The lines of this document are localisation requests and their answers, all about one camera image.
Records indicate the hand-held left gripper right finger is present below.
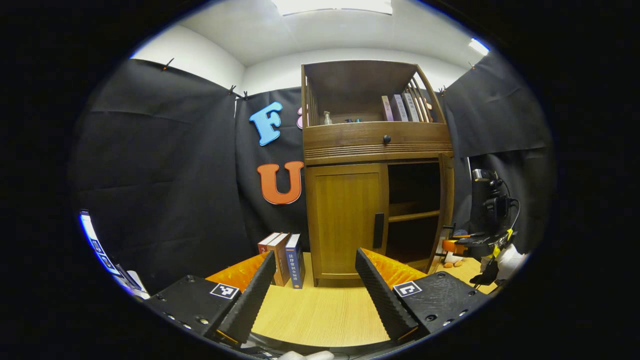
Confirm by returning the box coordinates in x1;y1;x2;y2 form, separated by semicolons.
354;247;493;346

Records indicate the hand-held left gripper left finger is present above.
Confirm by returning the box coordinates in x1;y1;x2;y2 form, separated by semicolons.
144;250;278;347

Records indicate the wooden cabinet door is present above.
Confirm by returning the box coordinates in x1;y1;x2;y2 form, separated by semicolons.
427;152;456;275
305;164;390;281

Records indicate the wooden double-door shoe cabinet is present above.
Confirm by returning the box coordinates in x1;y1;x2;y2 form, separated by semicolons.
301;60;456;288

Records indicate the wooden inner cabinet shelf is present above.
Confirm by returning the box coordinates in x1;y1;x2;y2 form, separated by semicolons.
389;210;442;223

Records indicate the wooden cabinet drawer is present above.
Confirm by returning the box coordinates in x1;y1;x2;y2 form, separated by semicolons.
302;122;454;161

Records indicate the brown book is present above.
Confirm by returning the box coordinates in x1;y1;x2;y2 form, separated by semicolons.
266;233;292;287

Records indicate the red book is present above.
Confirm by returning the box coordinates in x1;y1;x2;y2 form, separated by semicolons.
257;232;281;256

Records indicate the blue book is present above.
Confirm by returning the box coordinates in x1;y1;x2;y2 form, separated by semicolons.
285;233;306;290

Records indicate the lilac book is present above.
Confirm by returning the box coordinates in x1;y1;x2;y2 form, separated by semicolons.
393;94;410;122

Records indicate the black backdrop cloth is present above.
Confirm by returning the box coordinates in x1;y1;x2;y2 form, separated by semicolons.
70;50;556;296

